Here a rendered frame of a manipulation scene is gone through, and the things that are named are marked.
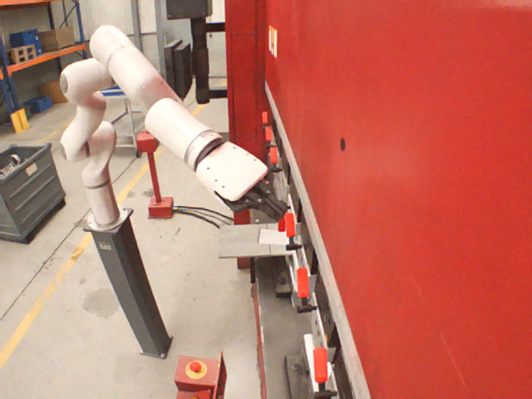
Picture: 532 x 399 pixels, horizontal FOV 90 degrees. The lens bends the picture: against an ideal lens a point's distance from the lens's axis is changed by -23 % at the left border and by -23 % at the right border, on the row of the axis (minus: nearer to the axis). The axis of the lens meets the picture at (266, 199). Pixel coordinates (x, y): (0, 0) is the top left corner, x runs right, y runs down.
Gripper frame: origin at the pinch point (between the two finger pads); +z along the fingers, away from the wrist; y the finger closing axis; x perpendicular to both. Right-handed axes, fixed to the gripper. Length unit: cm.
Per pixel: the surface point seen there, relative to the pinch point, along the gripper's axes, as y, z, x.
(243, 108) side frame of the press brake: -83, -70, -82
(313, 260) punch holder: -5.0, 11.2, -15.7
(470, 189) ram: 10.6, 16.4, 37.7
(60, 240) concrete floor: 43, -170, -232
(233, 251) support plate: -11, -12, -62
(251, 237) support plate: -20, -12, -65
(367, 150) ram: -0.4, 8.1, 24.2
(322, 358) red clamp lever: 14.0, 23.4, -4.3
